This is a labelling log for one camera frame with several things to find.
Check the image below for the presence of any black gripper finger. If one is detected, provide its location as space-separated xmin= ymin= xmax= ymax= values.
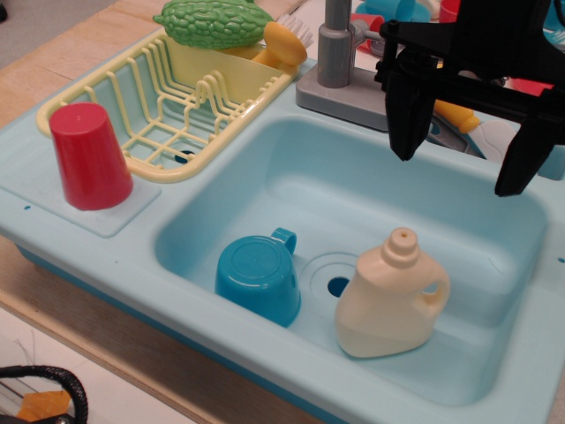
xmin=494 ymin=116 xmax=564 ymax=197
xmin=385 ymin=79 xmax=435 ymax=161

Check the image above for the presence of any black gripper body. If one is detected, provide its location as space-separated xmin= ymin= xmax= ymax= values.
xmin=376 ymin=1 xmax=564 ymax=125

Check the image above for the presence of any cream detergent bottle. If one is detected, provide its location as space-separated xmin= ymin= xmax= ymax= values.
xmin=335 ymin=228 xmax=450 ymax=358

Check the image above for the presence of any light blue toy sink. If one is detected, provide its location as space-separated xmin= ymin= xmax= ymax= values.
xmin=1 ymin=88 xmax=564 ymax=423

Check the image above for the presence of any yellow dish drying rack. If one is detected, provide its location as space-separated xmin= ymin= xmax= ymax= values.
xmin=36 ymin=30 xmax=299 ymax=183

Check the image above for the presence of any red plate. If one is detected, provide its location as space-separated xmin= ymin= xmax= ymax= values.
xmin=508 ymin=78 xmax=554 ymax=96

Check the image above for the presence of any red mug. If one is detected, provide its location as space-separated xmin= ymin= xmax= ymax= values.
xmin=439 ymin=0 xmax=461 ymax=23

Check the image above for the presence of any grey toy faucet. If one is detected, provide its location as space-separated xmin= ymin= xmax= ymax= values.
xmin=296 ymin=1 xmax=388 ymax=132

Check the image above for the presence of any small red cup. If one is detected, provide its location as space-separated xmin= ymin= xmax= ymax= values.
xmin=350 ymin=13 xmax=385 ymax=52

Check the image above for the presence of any blue cup on saucer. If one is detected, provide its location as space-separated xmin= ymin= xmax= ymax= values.
xmin=365 ymin=0 xmax=416 ymax=21

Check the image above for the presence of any yellow dish brush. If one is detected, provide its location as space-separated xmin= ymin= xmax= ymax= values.
xmin=252 ymin=14 xmax=313 ymax=68

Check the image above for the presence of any green bitter gourd toy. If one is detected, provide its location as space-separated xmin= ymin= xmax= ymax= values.
xmin=153 ymin=1 xmax=274 ymax=49

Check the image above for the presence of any blue plastic mug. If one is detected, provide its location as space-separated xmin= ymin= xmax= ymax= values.
xmin=215 ymin=228 xmax=301 ymax=327

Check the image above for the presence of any red plastic cup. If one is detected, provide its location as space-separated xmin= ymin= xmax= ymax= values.
xmin=49 ymin=102 xmax=133 ymax=211

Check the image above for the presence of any orange tape piece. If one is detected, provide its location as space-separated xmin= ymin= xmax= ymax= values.
xmin=16 ymin=390 xmax=72 ymax=422

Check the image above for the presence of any yellow handled white spatula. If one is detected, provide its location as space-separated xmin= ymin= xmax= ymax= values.
xmin=433 ymin=100 xmax=516 ymax=164

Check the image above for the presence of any black braided cable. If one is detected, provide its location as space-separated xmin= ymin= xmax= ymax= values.
xmin=0 ymin=364 xmax=89 ymax=424

